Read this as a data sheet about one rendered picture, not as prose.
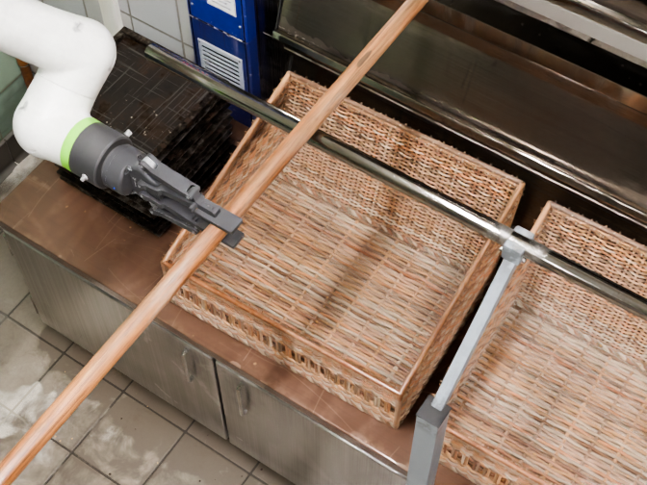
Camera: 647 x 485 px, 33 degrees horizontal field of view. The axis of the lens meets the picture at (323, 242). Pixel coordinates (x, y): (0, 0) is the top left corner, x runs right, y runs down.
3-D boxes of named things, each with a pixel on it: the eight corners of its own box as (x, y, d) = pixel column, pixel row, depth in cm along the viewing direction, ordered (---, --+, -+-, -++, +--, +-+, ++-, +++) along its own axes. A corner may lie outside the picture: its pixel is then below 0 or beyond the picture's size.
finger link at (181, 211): (138, 191, 171) (138, 195, 172) (195, 231, 169) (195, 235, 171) (154, 174, 173) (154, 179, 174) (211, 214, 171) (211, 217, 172)
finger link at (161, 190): (153, 171, 172) (151, 165, 171) (209, 196, 167) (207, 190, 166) (138, 188, 171) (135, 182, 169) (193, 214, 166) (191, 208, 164)
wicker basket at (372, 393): (291, 147, 253) (287, 63, 230) (511, 257, 237) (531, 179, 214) (164, 302, 231) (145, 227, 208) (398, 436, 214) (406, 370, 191)
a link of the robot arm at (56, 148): (28, 144, 186) (-13, 137, 175) (59, 76, 184) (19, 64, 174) (92, 182, 181) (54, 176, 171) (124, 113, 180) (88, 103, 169)
